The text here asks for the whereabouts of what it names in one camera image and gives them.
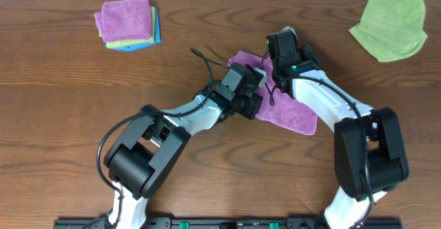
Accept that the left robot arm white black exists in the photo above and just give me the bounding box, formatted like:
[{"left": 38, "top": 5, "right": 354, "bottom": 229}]
[{"left": 103, "top": 63, "right": 267, "bottom": 228}]

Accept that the purple microfiber cloth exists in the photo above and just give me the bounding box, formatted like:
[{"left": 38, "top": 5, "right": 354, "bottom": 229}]
[{"left": 227, "top": 50, "right": 318, "bottom": 135}]

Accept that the folded blue cloth in stack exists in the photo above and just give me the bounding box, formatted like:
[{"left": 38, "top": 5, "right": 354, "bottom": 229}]
[{"left": 105, "top": 5, "right": 162, "bottom": 52}]

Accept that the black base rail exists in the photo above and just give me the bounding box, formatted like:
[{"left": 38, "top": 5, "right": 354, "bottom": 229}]
[{"left": 53, "top": 216, "right": 403, "bottom": 229}]

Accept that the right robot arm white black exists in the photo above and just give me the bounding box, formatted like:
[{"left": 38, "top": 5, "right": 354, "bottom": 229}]
[{"left": 268, "top": 41, "right": 409, "bottom": 228}]

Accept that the folded yellow-green cloth in stack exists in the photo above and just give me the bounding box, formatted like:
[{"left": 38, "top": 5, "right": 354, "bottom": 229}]
[{"left": 98, "top": 6, "right": 156, "bottom": 50}]

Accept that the green microfiber cloth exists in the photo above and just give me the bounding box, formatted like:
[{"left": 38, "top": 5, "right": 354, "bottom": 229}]
[{"left": 349, "top": 0, "right": 428, "bottom": 63}]

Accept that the folded purple cloth on stack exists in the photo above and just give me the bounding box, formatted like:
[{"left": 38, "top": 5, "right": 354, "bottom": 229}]
[{"left": 94, "top": 0, "right": 152, "bottom": 43}]

